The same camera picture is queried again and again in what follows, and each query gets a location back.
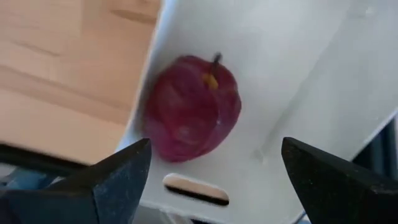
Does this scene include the black rig frame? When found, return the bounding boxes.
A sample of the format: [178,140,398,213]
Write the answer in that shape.
[0,142,90,177]

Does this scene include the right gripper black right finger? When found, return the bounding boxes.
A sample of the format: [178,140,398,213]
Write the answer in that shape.
[280,136,398,224]

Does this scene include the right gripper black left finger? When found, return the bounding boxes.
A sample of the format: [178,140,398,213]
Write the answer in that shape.
[0,138,152,224]

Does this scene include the red apple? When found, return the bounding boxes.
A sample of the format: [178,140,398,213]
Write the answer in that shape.
[142,52,243,164]

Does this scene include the white plastic bin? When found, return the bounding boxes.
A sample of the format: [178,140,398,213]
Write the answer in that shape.
[116,0,398,224]

